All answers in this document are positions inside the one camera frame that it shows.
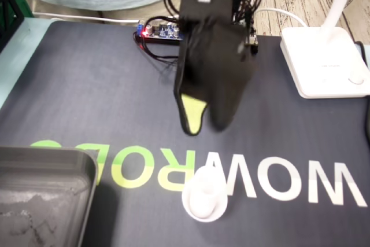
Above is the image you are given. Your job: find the dark grey WOWROBO mat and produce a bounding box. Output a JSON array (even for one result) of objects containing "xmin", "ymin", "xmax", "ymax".
[{"xmin": 0, "ymin": 20, "xmax": 370, "ymax": 247}]

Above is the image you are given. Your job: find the blue circuit board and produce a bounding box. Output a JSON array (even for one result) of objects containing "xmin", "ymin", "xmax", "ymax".
[{"xmin": 135, "ymin": 20, "xmax": 186, "ymax": 46}]

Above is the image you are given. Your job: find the thin white cable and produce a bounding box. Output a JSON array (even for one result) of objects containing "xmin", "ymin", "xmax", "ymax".
[{"xmin": 33, "ymin": 12, "xmax": 140, "ymax": 24}]

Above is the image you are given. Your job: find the white desk lamp neck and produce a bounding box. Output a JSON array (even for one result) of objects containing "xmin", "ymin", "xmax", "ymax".
[{"xmin": 322, "ymin": 0, "xmax": 359, "ymax": 32}]

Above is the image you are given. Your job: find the breadboard with wires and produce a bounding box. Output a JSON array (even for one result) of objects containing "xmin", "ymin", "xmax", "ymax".
[{"xmin": 245, "ymin": 24, "xmax": 260, "ymax": 56}]

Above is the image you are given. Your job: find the black frame stand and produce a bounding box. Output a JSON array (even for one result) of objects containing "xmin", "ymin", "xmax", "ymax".
[{"xmin": 0, "ymin": 0, "xmax": 25, "ymax": 53}]

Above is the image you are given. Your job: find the white translucent plastic tube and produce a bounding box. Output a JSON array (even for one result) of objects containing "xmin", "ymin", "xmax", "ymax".
[{"xmin": 190, "ymin": 165, "xmax": 228, "ymax": 219}]

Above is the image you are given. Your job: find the white lamp power cable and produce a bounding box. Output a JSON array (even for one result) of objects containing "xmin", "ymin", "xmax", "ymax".
[{"xmin": 254, "ymin": 8, "xmax": 309, "ymax": 28}]

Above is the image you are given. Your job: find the black plastic tray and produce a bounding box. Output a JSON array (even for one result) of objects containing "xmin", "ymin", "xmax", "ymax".
[{"xmin": 0, "ymin": 146, "xmax": 98, "ymax": 247}]

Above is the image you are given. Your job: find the white desk lamp base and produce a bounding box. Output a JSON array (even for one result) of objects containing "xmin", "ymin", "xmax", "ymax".
[{"xmin": 279, "ymin": 26, "xmax": 370, "ymax": 99}]

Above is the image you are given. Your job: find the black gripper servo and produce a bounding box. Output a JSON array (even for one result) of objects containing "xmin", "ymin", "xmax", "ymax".
[{"xmin": 173, "ymin": 18, "xmax": 257, "ymax": 135}]

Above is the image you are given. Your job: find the green object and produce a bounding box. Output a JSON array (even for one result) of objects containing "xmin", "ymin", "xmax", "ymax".
[{"xmin": 8, "ymin": 0, "xmax": 34, "ymax": 19}]

